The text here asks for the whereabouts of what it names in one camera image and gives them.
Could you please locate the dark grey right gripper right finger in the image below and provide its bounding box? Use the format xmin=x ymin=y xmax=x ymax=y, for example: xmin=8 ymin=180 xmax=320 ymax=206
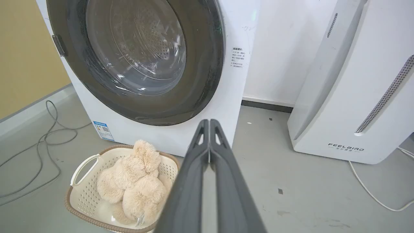
xmin=210 ymin=119 xmax=267 ymax=233

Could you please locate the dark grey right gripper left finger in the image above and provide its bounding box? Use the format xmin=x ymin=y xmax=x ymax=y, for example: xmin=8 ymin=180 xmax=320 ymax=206
xmin=154 ymin=119 xmax=211 ymax=233

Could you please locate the white front-load washing machine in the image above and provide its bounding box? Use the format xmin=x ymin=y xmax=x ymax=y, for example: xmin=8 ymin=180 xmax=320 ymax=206
xmin=36 ymin=0 xmax=261 ymax=157

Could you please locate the round dark washing machine door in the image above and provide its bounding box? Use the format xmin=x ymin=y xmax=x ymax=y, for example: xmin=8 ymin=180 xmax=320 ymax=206
xmin=46 ymin=0 xmax=225 ymax=126

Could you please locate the beige plush teddy bear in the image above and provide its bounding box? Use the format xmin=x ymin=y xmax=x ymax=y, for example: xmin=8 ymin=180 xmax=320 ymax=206
xmin=97 ymin=139 xmax=173 ymax=226

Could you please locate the cream laundry basket brown rim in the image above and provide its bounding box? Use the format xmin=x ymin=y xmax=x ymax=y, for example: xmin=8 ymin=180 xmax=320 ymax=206
xmin=64 ymin=145 xmax=180 ymax=233

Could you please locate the white air purifier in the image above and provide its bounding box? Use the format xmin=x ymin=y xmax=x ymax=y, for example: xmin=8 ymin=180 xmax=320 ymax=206
xmin=288 ymin=0 xmax=414 ymax=164

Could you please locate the white power cable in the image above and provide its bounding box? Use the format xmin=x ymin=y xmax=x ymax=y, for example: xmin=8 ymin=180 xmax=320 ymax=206
xmin=348 ymin=146 xmax=414 ymax=212

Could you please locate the grey floor cable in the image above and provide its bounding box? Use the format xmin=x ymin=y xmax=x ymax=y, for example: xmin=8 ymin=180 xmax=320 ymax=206
xmin=0 ymin=100 xmax=92 ymax=206

